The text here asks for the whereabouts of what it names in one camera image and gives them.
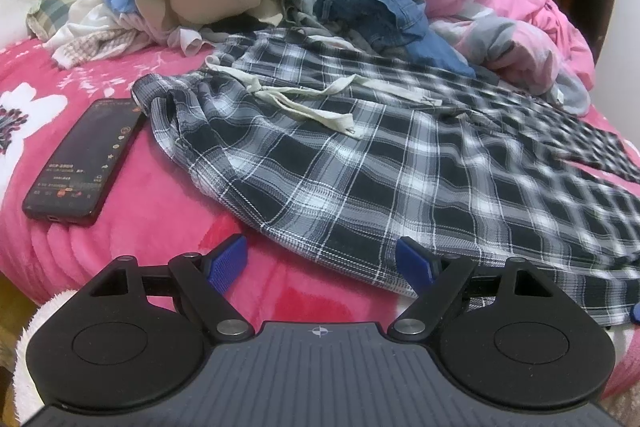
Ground black smartphone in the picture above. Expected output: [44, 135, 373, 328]
[22, 98, 147, 227]

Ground beige checked towel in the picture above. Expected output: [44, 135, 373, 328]
[52, 29, 148, 68]

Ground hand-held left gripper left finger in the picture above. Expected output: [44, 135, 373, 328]
[87, 234, 253, 344]

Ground green plaid pillow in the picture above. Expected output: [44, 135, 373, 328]
[27, 0, 86, 40]

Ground black white plaid pants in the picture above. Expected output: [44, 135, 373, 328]
[131, 29, 640, 328]

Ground pink floral fleece blanket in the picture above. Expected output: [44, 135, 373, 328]
[0, 32, 640, 427]

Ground white fleece clothing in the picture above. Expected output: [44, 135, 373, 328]
[12, 287, 81, 427]

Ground blue jeans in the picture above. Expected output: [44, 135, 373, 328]
[315, 0, 476, 78]

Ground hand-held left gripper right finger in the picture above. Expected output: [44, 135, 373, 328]
[387, 237, 550, 344]

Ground white cloth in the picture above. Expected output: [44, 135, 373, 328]
[42, 0, 151, 52]

